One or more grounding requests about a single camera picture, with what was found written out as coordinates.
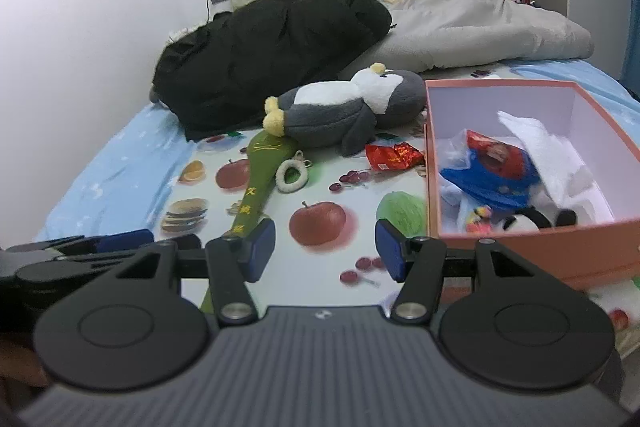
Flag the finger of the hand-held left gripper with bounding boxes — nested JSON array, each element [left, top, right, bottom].
[[50, 234, 203, 269], [0, 229, 156, 258]]

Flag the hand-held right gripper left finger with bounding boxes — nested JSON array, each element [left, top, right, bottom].
[[115, 217, 277, 323]]

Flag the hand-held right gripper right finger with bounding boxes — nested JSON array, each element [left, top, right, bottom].
[[375, 218, 538, 323]]

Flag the blue packet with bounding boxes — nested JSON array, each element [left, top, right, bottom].
[[440, 147, 541, 212]]

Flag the panda plush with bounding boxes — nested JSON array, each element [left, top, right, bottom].
[[495, 207, 578, 233]]

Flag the red snack packet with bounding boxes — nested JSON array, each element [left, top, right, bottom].
[[365, 142, 422, 172], [466, 129, 527, 178]]

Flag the grey white penguin plush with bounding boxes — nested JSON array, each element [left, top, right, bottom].
[[262, 63, 428, 158]]

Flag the orange box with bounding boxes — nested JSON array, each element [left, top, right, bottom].
[[424, 79, 640, 293]]

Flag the white towel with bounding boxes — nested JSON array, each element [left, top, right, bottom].
[[497, 109, 616, 224]]

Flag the person's left hand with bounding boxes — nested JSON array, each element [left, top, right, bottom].
[[0, 339, 51, 390]]

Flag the fruit printed mat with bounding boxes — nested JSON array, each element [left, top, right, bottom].
[[157, 64, 640, 348]]

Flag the small colourful toy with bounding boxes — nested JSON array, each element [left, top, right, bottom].
[[465, 204, 493, 233]]

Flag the clear plastic wrapper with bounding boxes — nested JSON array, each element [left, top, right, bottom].
[[441, 129, 473, 172]]

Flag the black jacket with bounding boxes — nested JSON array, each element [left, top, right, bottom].
[[151, 0, 393, 142]]

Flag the grey pillow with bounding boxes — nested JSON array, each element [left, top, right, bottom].
[[345, 0, 594, 72]]

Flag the blue curtain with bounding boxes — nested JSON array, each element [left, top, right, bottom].
[[620, 22, 640, 102]]

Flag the white plush ring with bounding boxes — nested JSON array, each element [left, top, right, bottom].
[[275, 150, 313, 195]]

